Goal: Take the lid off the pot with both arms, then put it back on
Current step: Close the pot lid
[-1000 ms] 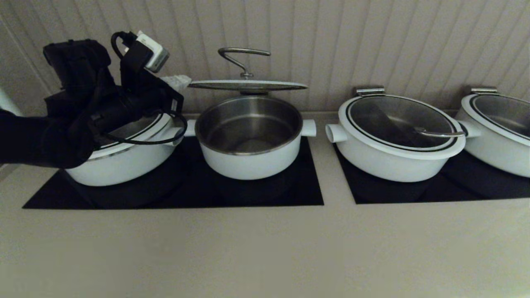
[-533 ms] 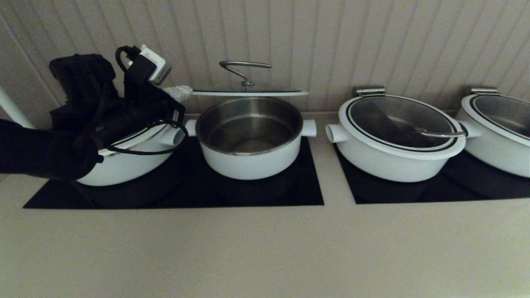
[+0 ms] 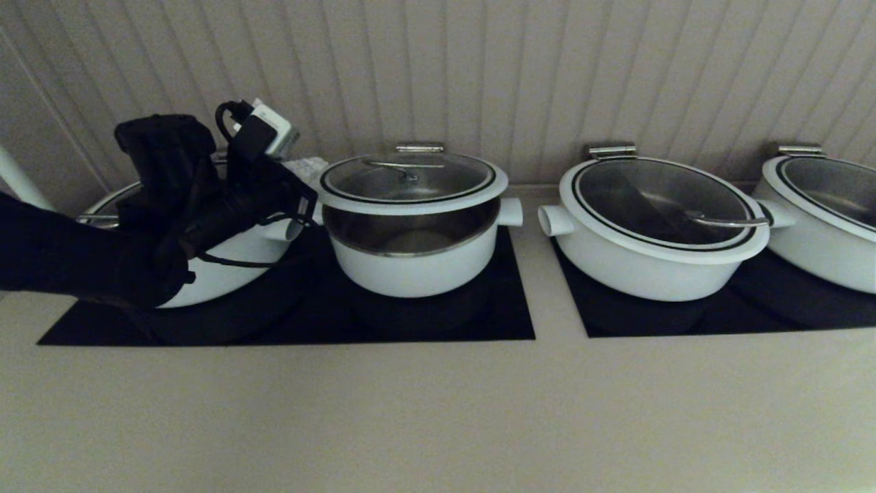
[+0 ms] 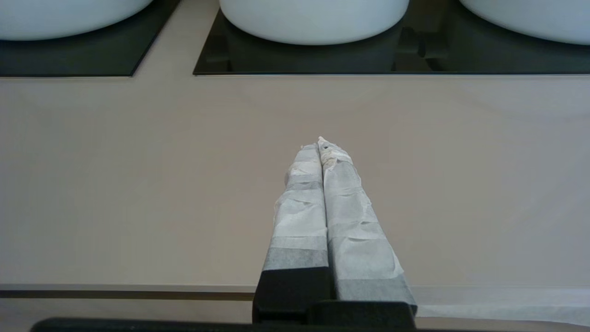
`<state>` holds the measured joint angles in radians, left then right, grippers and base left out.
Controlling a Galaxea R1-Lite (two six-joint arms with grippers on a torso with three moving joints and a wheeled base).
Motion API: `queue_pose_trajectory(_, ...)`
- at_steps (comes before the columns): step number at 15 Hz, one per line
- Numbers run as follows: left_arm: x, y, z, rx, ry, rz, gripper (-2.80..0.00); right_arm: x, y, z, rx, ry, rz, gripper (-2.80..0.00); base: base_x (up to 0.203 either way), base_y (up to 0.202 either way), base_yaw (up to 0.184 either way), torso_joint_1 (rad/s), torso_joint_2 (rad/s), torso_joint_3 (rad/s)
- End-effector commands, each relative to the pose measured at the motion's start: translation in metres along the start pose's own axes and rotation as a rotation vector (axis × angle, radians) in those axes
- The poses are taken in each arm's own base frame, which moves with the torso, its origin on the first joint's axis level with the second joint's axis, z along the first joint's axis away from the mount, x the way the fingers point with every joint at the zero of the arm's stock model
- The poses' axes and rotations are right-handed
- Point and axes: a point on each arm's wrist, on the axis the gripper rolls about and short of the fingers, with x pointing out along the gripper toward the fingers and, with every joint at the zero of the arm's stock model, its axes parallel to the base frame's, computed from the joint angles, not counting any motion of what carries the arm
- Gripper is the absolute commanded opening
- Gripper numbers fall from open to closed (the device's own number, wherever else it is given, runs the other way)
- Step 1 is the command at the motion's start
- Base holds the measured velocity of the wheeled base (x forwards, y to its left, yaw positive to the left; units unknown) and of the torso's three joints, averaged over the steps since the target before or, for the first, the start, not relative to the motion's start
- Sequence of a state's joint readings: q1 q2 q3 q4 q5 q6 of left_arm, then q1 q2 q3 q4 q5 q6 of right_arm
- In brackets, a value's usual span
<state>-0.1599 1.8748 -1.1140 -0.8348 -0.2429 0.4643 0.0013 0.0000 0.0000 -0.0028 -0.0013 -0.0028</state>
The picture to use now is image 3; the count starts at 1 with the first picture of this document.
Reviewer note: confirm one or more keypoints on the white slanted pole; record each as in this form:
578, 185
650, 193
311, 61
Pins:
17, 178

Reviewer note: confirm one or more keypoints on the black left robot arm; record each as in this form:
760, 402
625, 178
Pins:
82, 253

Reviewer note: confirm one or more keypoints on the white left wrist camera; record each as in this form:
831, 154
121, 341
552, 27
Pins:
270, 130

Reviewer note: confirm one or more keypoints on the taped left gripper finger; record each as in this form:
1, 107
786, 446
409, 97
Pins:
306, 164
311, 178

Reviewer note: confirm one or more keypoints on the white round cooking pot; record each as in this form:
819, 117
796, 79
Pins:
417, 270
636, 274
226, 270
821, 260

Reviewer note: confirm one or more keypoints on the black glass induction cooktop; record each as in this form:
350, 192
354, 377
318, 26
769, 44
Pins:
506, 315
753, 308

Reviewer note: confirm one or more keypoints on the glass lid with white rim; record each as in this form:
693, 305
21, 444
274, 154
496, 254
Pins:
650, 192
410, 181
109, 205
835, 185

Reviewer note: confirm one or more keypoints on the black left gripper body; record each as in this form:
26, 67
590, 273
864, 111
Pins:
253, 198

